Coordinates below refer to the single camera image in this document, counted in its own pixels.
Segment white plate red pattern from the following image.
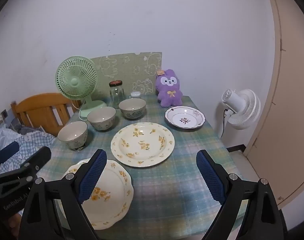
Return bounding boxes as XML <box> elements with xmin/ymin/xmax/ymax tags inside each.
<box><xmin>165</xmin><ymin>106</ymin><xmax>206</xmax><ymax>131</ymax></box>

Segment green cartoon animal wall mat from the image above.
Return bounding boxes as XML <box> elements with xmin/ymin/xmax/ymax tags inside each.
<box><xmin>90</xmin><ymin>52</ymin><xmax>163</xmax><ymax>98</ymax></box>

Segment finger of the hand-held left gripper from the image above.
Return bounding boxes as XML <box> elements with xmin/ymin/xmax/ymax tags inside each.
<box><xmin>0</xmin><ymin>146</ymin><xmax>52</xmax><ymax>181</ymax></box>
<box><xmin>0</xmin><ymin>141</ymin><xmax>20</xmax><ymax>175</ymax></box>

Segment wooden headboard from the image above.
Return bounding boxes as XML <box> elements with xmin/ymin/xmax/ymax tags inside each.
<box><xmin>11</xmin><ymin>93</ymin><xmax>81</xmax><ymax>137</ymax></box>

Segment medium floral ceramic bowl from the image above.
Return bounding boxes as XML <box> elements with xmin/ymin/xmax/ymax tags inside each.
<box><xmin>87</xmin><ymin>106</ymin><xmax>117</xmax><ymax>131</ymax></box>

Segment beige door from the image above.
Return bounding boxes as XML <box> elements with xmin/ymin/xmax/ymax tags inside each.
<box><xmin>243</xmin><ymin>0</ymin><xmax>304</xmax><ymax>208</ymax></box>

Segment white standing fan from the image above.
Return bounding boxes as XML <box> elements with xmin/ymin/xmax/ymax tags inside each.
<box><xmin>221</xmin><ymin>88</ymin><xmax>261</xmax><ymax>130</ymax></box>

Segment round yellow flower plate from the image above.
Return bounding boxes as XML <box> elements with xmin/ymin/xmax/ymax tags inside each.
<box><xmin>110</xmin><ymin>122</ymin><xmax>175</xmax><ymax>168</ymax></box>

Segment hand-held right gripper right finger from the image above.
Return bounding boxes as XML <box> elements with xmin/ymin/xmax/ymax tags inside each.
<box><xmin>196</xmin><ymin>149</ymin><xmax>285</xmax><ymax>240</ymax></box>

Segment glass jar dark lid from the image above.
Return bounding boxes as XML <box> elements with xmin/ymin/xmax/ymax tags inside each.
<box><xmin>109</xmin><ymin>80</ymin><xmax>125</xmax><ymax>105</ymax></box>

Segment plaid tablecloth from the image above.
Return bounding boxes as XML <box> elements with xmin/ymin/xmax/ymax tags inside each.
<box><xmin>43</xmin><ymin>95</ymin><xmax>255</xmax><ymax>240</ymax></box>

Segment green desk fan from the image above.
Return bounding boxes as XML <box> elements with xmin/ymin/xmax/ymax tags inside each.
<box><xmin>55</xmin><ymin>56</ymin><xmax>107</xmax><ymax>120</ymax></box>

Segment black fan cable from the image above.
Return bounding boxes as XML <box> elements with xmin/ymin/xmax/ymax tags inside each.
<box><xmin>221</xmin><ymin>109</ymin><xmax>228</xmax><ymax>138</ymax></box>

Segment grey cloth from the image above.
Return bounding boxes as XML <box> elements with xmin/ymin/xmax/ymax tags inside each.
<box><xmin>11</xmin><ymin>120</ymin><xmax>45</xmax><ymax>135</ymax></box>

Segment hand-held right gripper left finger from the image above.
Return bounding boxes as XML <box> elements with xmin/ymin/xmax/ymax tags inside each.
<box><xmin>18</xmin><ymin>149</ymin><xmax>107</xmax><ymax>240</ymax></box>

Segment scalloped yellow flower plate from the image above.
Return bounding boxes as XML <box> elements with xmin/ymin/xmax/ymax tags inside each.
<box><xmin>58</xmin><ymin>159</ymin><xmax>134</xmax><ymax>230</ymax></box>

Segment small floral ceramic bowl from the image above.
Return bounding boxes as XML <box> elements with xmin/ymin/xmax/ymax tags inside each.
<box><xmin>58</xmin><ymin>121</ymin><xmax>88</xmax><ymax>151</ymax></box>

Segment purple plush bunny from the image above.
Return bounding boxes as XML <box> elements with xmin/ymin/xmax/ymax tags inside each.
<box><xmin>156</xmin><ymin>69</ymin><xmax>184</xmax><ymax>107</ymax></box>

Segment large floral ceramic bowl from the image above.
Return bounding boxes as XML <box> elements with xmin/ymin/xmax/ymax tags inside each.
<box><xmin>118</xmin><ymin>98</ymin><xmax>147</xmax><ymax>120</ymax></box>

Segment blue checked blanket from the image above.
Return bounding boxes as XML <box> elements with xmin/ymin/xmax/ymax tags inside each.
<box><xmin>0</xmin><ymin>126</ymin><xmax>56</xmax><ymax>178</ymax></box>

